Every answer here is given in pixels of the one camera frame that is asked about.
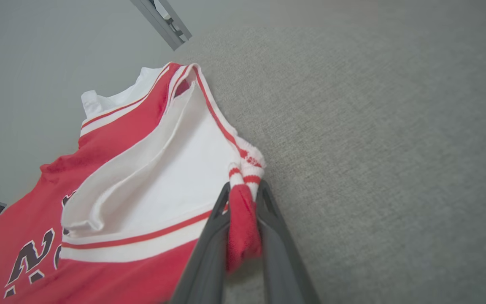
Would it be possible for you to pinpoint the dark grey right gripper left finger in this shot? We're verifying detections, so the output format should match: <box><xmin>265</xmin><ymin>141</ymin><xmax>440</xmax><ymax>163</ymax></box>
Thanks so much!
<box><xmin>169</xmin><ymin>182</ymin><xmax>232</xmax><ymax>304</ymax></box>

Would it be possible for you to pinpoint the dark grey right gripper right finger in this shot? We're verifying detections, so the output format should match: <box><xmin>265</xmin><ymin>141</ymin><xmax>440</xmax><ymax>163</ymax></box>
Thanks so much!
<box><xmin>256</xmin><ymin>181</ymin><xmax>322</xmax><ymax>304</ymax></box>

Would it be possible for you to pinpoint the red and white basketball jersey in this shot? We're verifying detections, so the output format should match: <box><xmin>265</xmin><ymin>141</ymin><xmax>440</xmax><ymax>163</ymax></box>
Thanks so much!
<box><xmin>0</xmin><ymin>62</ymin><xmax>267</xmax><ymax>304</ymax></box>

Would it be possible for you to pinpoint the grey metal partition post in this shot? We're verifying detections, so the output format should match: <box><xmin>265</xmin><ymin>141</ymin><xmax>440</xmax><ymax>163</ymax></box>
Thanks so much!
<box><xmin>130</xmin><ymin>0</ymin><xmax>193</xmax><ymax>51</ymax></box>

